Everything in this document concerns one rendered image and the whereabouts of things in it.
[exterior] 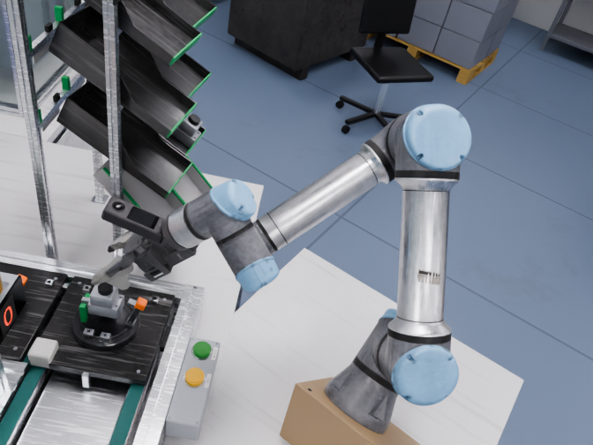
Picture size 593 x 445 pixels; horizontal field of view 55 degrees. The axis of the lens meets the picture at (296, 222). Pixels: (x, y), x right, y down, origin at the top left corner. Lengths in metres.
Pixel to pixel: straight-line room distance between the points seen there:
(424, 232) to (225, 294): 0.68
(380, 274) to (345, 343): 1.49
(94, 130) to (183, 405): 0.60
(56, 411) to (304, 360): 0.57
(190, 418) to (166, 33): 0.76
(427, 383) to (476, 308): 1.99
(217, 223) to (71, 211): 0.85
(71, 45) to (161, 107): 0.21
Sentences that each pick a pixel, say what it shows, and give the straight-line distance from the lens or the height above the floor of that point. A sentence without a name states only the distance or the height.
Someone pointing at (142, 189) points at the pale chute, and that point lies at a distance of 1.45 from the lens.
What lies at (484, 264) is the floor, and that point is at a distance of 3.31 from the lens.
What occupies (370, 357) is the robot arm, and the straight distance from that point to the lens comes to 1.20.
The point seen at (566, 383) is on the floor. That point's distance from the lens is 2.98.
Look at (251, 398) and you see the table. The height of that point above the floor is 0.86.
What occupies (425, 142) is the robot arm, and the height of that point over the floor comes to 1.53.
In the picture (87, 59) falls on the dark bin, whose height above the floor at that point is 1.47.
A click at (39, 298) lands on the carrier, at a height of 0.97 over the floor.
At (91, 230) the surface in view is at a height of 0.86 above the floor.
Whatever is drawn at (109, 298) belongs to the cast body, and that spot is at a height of 1.08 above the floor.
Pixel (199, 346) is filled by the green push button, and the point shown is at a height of 0.97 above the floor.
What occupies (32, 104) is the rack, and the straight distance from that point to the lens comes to 1.26.
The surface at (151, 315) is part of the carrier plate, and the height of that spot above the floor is 0.97.
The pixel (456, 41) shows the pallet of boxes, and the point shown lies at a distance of 5.13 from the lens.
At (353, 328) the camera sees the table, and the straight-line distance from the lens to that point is 1.55.
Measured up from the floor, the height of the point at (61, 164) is 0.86.
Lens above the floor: 2.02
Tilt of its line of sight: 40 degrees down
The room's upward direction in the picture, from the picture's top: 13 degrees clockwise
